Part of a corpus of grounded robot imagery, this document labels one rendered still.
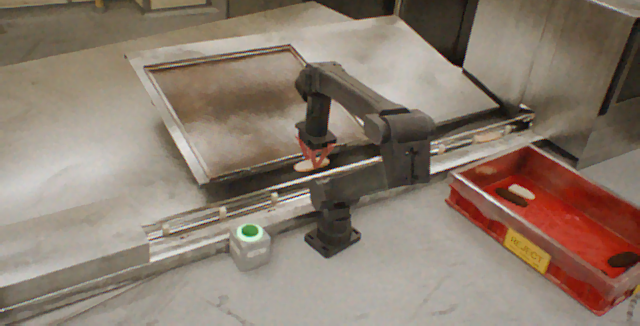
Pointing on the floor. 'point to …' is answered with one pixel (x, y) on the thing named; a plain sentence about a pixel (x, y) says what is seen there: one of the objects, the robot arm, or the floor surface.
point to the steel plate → (123, 136)
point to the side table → (378, 272)
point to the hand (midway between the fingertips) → (312, 161)
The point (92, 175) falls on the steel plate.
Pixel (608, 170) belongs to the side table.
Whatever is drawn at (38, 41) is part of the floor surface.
